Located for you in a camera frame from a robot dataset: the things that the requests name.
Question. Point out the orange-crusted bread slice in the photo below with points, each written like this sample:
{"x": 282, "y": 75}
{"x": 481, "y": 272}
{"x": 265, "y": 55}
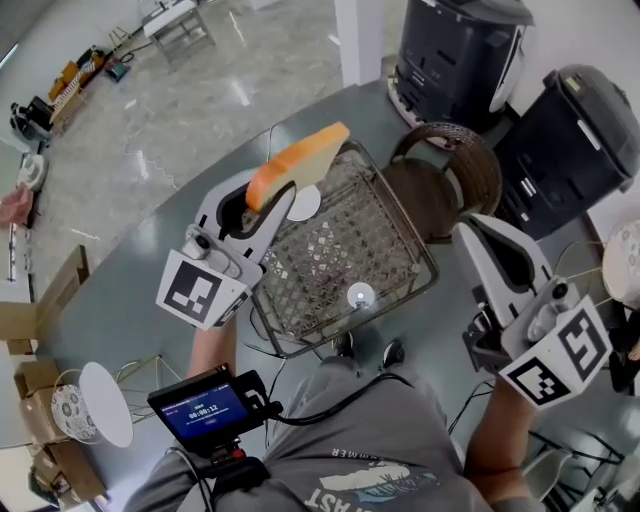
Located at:
{"x": 295, "y": 160}

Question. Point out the patterned round side table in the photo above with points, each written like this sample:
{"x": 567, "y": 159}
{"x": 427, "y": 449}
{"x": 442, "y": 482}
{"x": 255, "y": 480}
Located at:
{"x": 625, "y": 265}
{"x": 70, "y": 415}

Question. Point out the metal frame table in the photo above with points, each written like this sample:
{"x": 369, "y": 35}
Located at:
{"x": 170, "y": 12}

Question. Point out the person's grey trousers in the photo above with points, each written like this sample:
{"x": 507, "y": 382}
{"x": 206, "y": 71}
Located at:
{"x": 340, "y": 366}

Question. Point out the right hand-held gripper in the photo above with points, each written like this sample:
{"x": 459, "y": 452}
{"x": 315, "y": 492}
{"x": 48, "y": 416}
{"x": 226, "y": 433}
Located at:
{"x": 550, "y": 370}

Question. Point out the brown wooden board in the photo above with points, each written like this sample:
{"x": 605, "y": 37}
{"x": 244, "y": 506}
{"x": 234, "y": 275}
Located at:
{"x": 65, "y": 285}

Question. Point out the pile of cardboard boxes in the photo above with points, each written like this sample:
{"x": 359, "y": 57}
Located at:
{"x": 35, "y": 380}

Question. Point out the person's grey printed shirt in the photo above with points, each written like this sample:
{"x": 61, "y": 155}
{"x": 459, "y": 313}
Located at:
{"x": 370, "y": 440}

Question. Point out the green box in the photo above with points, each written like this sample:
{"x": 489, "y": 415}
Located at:
{"x": 119, "y": 70}

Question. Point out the white rack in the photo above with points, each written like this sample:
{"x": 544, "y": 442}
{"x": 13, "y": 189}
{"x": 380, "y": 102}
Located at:
{"x": 15, "y": 252}

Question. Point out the brown wicker chair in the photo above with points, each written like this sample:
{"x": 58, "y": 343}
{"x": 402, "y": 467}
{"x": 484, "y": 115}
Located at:
{"x": 480, "y": 170}

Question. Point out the black floor device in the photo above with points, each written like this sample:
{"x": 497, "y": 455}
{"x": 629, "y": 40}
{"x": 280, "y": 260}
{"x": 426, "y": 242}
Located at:
{"x": 32, "y": 117}

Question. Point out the person's right forearm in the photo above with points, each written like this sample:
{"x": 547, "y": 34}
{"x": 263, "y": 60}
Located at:
{"x": 500, "y": 440}

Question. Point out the glass-topped wicker table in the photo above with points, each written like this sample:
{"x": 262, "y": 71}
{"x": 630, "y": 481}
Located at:
{"x": 340, "y": 260}

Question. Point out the white chair with black legs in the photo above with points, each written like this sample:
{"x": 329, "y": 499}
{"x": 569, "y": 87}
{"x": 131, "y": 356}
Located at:
{"x": 547, "y": 470}

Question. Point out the white plate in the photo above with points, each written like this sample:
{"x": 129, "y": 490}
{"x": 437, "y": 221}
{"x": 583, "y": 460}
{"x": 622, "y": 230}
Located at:
{"x": 306, "y": 205}

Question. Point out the black chest mount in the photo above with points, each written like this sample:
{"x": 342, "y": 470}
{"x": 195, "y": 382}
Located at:
{"x": 235, "y": 467}

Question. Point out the white round side table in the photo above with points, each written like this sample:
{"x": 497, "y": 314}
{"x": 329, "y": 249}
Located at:
{"x": 107, "y": 405}

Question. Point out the black chest-mounted monitor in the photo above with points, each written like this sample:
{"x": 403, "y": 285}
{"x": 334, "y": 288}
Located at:
{"x": 205, "y": 412}

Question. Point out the person's left black shoe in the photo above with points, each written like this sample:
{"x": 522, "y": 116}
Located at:
{"x": 344, "y": 345}

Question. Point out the black machine with white panel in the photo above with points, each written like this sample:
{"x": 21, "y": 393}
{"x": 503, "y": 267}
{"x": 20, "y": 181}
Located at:
{"x": 450, "y": 55}

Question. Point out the pink cloth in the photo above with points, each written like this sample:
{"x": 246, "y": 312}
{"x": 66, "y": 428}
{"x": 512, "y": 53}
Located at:
{"x": 17, "y": 205}

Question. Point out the white round floor device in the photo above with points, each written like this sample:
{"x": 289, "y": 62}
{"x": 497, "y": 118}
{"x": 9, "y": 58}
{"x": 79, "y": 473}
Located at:
{"x": 34, "y": 172}

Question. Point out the black machine with grey lid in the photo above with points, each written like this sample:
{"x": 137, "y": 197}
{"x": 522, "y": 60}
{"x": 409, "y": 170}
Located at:
{"x": 565, "y": 150}

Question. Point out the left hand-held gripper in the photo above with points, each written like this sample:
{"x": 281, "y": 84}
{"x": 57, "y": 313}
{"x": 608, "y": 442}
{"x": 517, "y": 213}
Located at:
{"x": 195, "y": 290}

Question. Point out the person's left forearm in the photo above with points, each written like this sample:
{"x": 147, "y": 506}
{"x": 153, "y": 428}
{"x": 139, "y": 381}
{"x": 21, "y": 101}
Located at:
{"x": 212, "y": 350}

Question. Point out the person's right black shoe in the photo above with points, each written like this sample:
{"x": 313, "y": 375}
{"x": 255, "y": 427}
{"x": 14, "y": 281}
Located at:
{"x": 393, "y": 351}

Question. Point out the wooden bench with yellow items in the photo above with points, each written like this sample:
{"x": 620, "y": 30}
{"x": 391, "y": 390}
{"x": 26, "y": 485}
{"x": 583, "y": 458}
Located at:
{"x": 75, "y": 85}

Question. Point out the person's black shoe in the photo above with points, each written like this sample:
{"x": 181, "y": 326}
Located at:
{"x": 344, "y": 345}
{"x": 393, "y": 351}

